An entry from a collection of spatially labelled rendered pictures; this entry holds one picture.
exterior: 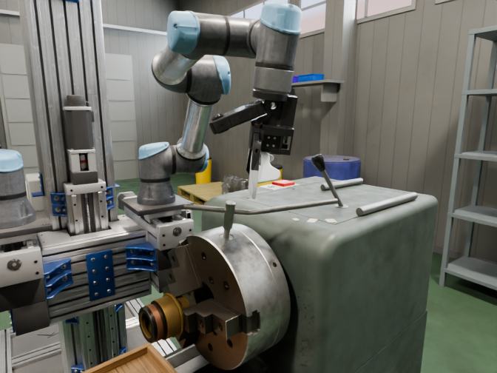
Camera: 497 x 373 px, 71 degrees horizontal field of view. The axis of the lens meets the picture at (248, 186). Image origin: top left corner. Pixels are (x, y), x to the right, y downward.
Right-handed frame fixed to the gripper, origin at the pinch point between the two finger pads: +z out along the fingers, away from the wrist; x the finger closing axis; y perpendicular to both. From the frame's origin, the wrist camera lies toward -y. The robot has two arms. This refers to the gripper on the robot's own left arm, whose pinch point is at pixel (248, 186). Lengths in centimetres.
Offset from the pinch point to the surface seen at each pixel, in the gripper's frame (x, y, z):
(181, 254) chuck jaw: 1.0, -13.4, 18.6
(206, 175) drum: 639, -41, 210
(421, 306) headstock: 21, 63, 43
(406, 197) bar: 21, 47, 6
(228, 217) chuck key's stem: -1.2, -3.5, 7.1
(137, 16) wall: 801, -232, -91
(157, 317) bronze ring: -12.8, -15.8, 25.2
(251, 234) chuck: 2.2, 2.4, 12.6
